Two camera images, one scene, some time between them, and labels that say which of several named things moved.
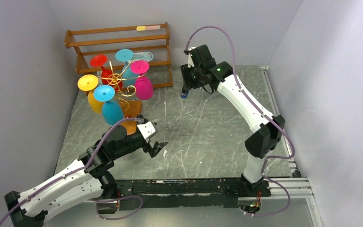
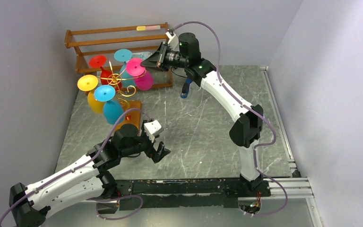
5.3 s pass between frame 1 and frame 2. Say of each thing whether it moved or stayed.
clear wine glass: moved
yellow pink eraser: stayed
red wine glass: stayed
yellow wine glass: stayed
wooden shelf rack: stayed
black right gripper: moved
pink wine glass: moved
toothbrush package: stayed
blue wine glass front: stayed
